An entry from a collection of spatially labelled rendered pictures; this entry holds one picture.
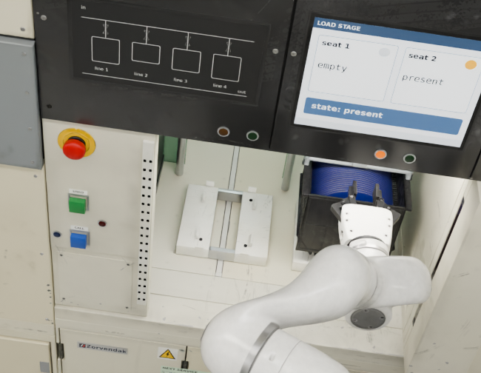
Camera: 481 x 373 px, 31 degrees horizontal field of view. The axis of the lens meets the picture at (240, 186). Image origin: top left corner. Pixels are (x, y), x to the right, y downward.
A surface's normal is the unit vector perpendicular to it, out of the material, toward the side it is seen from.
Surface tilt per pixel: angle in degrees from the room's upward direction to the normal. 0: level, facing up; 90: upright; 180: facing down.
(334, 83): 90
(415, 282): 44
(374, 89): 90
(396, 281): 38
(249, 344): 17
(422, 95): 90
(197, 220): 0
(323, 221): 90
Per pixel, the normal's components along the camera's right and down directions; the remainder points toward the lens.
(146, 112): -0.09, 0.69
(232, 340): -0.18, -0.40
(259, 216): 0.11, -0.71
